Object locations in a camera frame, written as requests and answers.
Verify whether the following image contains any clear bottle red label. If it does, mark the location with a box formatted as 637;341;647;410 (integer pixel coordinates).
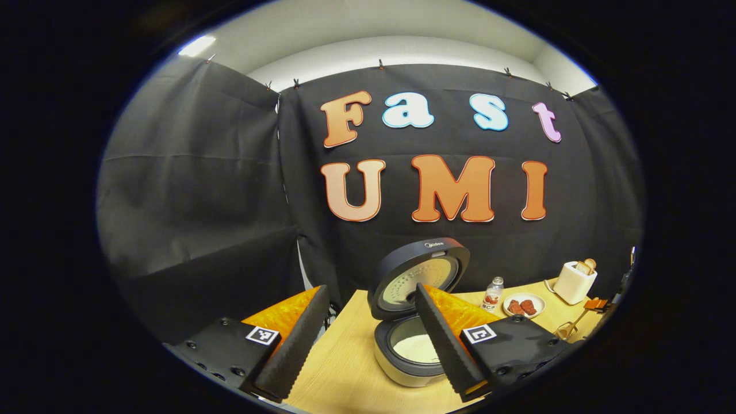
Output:
482;277;505;314

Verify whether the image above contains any dark lid rice cooker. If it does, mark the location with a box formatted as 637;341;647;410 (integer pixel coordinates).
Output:
367;239;471;387

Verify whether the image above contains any black backdrop cloth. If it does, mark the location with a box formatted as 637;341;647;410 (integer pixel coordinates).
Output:
95;57;646;346

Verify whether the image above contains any round white plate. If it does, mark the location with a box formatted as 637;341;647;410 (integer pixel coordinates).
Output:
503;293;546;319

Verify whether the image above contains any row of black cloth clips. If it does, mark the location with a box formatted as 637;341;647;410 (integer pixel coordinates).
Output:
206;53;574;99

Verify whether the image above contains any ceiling light panel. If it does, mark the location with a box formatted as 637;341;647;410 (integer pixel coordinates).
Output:
178;36;216;57

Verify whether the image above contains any white rice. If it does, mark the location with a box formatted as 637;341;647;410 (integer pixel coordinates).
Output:
391;333;440;364

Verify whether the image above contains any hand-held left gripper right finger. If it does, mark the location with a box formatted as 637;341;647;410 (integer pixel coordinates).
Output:
415;282;576;402

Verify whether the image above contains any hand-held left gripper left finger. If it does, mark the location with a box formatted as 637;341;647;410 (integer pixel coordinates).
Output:
164;285;331;403

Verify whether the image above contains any white toaster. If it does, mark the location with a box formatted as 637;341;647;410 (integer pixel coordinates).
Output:
553;260;597;305

